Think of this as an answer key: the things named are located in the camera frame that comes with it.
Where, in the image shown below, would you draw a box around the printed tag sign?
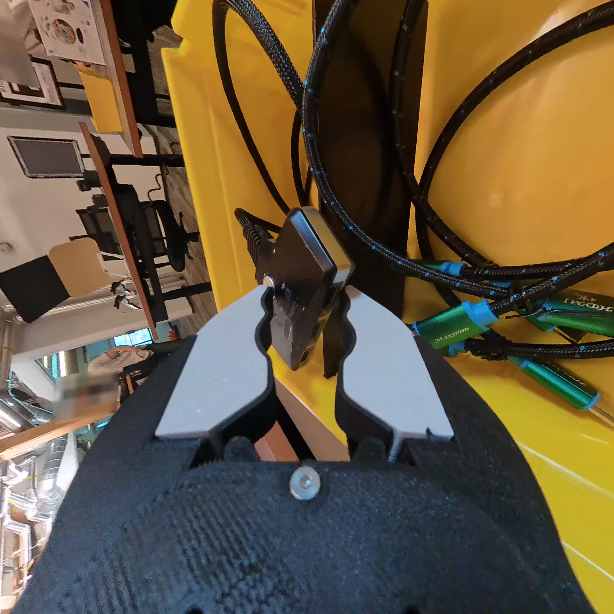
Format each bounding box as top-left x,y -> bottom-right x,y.
0,58 -> 65,110

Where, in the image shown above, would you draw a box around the silver hdmi switch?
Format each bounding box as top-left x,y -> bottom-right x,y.
254,206 -> 356,372

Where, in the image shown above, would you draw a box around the yellow plastic bin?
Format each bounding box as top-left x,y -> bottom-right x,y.
161,0 -> 614,614

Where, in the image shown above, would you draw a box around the wooden side table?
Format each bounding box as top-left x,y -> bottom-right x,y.
98,0 -> 145,159

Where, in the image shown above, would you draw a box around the wooden desk with black legs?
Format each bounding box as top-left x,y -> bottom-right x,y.
79,122 -> 212,342

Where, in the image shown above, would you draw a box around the black office chair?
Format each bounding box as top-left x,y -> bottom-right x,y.
134,199 -> 201,272

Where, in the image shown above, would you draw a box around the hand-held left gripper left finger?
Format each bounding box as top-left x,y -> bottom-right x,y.
154,285 -> 278,444

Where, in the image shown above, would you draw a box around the white paper sheet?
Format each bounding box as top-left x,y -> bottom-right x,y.
29,0 -> 106,66

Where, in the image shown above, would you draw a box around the black bin divider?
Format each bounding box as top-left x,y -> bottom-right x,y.
312,0 -> 430,380

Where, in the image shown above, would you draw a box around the braided hdmi cable green plugs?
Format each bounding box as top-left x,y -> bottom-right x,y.
413,10 -> 614,308
413,301 -> 614,428
301,0 -> 614,336

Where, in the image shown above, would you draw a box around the grey wall screen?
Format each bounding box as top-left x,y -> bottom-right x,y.
7,136 -> 87,179

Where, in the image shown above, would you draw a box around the silver ventilation duct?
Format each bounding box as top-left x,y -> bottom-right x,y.
0,384 -> 68,528

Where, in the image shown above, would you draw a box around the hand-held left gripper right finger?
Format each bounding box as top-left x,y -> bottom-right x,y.
335,285 -> 455,456

